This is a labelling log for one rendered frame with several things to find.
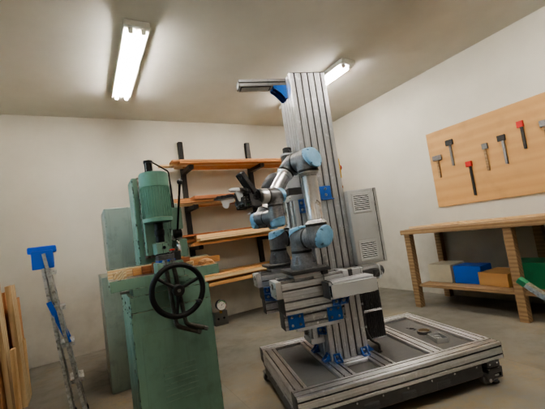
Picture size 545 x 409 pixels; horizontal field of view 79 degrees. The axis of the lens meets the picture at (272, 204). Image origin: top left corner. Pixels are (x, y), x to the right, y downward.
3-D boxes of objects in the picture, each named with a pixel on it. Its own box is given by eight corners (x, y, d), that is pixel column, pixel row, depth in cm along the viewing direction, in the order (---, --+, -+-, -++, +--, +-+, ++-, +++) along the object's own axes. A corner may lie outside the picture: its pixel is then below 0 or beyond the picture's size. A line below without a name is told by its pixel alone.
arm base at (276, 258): (287, 260, 244) (285, 247, 245) (293, 261, 230) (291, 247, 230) (267, 264, 240) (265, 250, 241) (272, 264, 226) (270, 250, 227)
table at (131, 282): (111, 295, 166) (109, 283, 166) (108, 290, 192) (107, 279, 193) (225, 273, 195) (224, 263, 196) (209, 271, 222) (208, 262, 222)
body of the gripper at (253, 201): (244, 205, 145) (265, 204, 153) (240, 187, 147) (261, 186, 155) (234, 210, 151) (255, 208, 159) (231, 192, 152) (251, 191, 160)
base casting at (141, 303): (130, 315, 177) (128, 297, 178) (122, 302, 227) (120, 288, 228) (211, 296, 199) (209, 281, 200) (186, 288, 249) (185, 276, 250)
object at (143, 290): (133, 297, 179) (132, 289, 179) (129, 293, 197) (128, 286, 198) (205, 281, 198) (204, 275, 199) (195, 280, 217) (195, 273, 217)
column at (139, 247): (141, 288, 213) (130, 178, 219) (137, 286, 232) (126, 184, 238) (177, 281, 224) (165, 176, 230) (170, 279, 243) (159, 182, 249)
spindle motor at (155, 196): (145, 222, 194) (139, 170, 197) (141, 225, 210) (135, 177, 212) (175, 219, 203) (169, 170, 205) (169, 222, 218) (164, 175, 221)
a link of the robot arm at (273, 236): (267, 250, 238) (264, 231, 239) (283, 247, 245) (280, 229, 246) (275, 249, 228) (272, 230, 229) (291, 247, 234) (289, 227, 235)
